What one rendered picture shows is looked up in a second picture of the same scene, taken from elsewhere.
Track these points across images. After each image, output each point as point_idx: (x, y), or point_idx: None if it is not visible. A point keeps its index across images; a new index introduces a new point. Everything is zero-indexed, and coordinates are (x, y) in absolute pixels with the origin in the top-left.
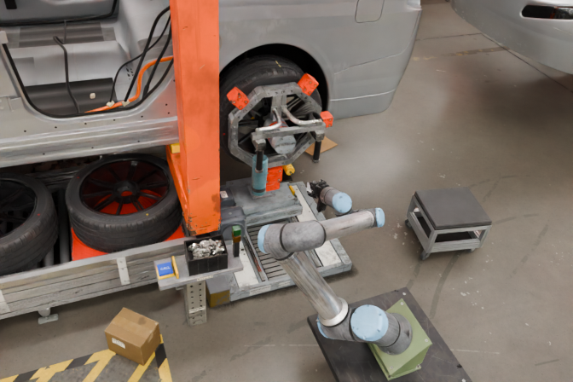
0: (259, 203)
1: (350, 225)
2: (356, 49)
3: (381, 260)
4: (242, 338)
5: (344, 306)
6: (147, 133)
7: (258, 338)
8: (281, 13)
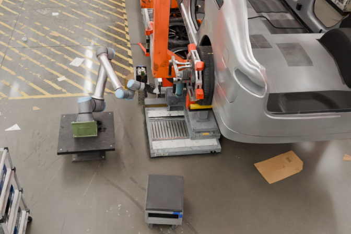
0: (191, 115)
1: (107, 72)
2: (220, 75)
3: (154, 174)
4: (126, 113)
5: (95, 96)
6: (192, 43)
7: (124, 117)
8: (212, 26)
